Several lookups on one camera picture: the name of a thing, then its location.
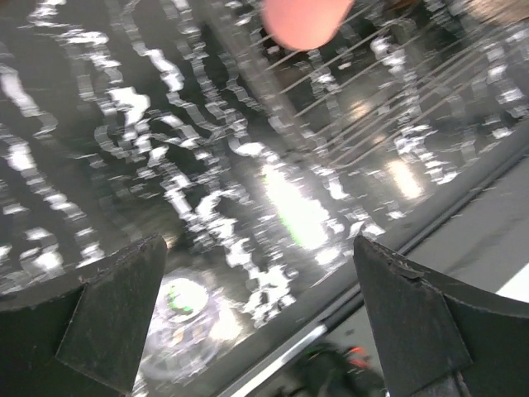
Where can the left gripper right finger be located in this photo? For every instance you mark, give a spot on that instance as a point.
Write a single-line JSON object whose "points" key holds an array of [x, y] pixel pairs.
{"points": [[437, 336]]}

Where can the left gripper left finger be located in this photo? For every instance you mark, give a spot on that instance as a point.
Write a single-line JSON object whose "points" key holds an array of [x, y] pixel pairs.
{"points": [[82, 333]]}

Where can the clear drinking glass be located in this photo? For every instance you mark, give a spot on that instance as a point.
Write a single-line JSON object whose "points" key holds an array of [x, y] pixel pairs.
{"points": [[190, 324]]}

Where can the wire dish rack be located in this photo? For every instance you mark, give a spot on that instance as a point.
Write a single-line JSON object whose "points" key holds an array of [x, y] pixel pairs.
{"points": [[400, 73]]}

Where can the small pink cup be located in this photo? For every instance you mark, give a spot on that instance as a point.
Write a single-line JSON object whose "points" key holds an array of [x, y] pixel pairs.
{"points": [[303, 24]]}

